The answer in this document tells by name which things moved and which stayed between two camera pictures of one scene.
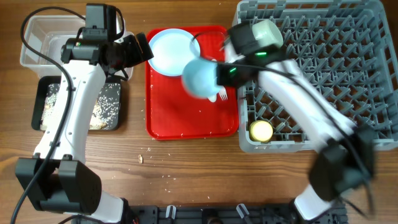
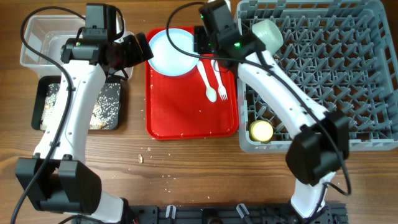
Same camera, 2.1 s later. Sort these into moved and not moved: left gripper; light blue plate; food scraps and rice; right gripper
Moved: right gripper
Not moved: food scraps and rice; light blue plate; left gripper
